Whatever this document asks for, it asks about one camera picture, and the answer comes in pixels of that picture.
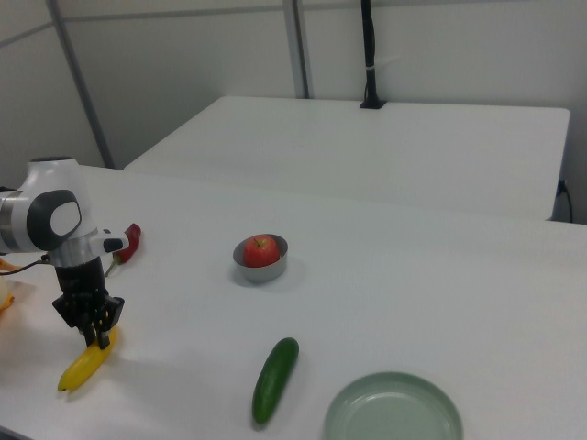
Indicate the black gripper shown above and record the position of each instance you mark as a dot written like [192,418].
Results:
[82,293]

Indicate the yellow banana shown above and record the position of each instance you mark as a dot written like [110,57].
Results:
[89,362]

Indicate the pale green plastic plate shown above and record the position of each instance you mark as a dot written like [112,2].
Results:
[394,408]

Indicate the paper tag of plush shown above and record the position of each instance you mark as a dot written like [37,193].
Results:
[23,289]

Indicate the red chili pepper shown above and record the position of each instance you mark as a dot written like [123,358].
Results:
[132,240]

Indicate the orange plush toy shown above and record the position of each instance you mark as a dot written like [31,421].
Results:
[3,295]

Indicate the small metal bowl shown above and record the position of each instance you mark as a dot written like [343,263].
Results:
[263,272]

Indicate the red apple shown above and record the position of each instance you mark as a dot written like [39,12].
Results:
[260,252]

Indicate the green cucumber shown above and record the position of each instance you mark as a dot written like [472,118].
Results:
[275,380]

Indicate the grey slanted partition post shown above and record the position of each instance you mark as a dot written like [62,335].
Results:
[80,87]

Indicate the grey double partition post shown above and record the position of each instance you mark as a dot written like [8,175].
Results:
[300,46]

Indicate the black camera pole with base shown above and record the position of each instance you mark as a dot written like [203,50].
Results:
[370,55]

